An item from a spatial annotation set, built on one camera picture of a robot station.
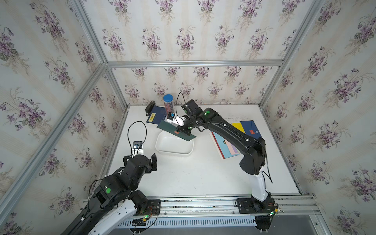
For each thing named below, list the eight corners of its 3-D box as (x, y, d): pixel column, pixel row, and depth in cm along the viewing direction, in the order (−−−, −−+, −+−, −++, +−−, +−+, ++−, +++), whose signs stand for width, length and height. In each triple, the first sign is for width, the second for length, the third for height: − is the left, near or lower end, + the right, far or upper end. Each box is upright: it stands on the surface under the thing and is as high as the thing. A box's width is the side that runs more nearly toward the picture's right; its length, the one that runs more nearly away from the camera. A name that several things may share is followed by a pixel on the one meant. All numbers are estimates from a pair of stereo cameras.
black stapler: (144, 115, 115) (143, 111, 111) (152, 102, 124) (151, 98, 121) (148, 116, 115) (147, 112, 111) (155, 103, 124) (154, 99, 120)
